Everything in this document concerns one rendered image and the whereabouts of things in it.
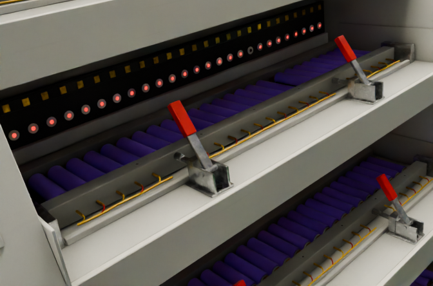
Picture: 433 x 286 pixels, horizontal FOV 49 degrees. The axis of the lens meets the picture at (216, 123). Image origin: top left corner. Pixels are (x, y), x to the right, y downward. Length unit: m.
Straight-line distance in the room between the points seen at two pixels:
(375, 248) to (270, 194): 0.23
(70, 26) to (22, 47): 0.04
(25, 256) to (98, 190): 0.11
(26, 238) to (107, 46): 0.16
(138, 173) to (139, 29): 0.14
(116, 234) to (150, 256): 0.04
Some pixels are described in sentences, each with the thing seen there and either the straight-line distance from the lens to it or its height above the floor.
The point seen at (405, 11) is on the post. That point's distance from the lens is 0.79.
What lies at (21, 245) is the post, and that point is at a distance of 0.36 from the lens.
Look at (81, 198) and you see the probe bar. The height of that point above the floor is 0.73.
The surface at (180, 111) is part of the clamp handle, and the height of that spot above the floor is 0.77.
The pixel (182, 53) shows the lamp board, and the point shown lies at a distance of 0.61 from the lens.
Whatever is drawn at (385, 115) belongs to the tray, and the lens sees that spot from 0.63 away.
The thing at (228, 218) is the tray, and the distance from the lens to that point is 0.45.
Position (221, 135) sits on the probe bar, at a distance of 0.52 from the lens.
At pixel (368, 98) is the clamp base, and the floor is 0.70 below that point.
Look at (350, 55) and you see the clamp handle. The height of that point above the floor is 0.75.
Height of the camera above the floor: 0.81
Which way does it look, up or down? 8 degrees down
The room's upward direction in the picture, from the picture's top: 19 degrees counter-clockwise
